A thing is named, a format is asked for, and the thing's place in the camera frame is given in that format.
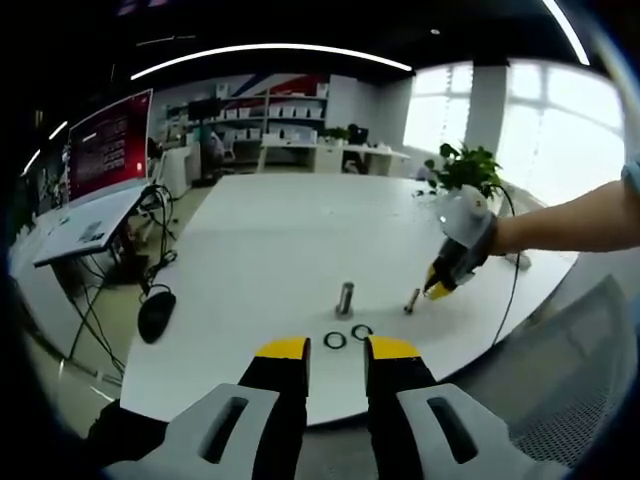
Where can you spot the curved ceiling light strip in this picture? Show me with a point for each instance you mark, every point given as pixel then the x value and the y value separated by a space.
pixel 567 30
pixel 270 49

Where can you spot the grey mesh office chair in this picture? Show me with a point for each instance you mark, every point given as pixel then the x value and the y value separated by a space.
pixel 565 360

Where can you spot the black computer mouse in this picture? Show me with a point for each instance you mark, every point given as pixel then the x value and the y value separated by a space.
pixel 156 317

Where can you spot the person's light blue sleeve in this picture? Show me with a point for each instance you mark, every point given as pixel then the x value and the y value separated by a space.
pixel 632 175

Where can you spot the thick threaded stud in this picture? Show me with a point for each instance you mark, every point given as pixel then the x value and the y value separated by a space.
pixel 345 300

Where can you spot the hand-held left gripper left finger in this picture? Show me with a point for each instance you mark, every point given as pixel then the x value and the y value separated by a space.
pixel 235 430

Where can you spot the green potted plant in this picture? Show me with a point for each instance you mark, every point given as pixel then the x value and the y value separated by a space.
pixel 470 167

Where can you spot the white standing desk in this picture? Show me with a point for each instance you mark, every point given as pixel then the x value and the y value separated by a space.
pixel 85 225

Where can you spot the white storage shelving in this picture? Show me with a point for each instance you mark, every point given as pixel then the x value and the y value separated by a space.
pixel 290 111

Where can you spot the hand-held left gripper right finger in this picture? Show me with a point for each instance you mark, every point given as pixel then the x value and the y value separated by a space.
pixel 425 420

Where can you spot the small background plant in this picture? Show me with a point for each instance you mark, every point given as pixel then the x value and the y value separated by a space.
pixel 337 135

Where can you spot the white counter desk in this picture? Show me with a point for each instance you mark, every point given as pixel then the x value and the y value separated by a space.
pixel 325 157

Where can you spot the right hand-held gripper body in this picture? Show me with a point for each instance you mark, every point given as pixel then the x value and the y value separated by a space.
pixel 465 215

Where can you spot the monitor with red screen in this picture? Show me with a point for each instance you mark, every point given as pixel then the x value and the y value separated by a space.
pixel 107 145

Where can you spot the thin threaded stud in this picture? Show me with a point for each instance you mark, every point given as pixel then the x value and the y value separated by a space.
pixel 411 302

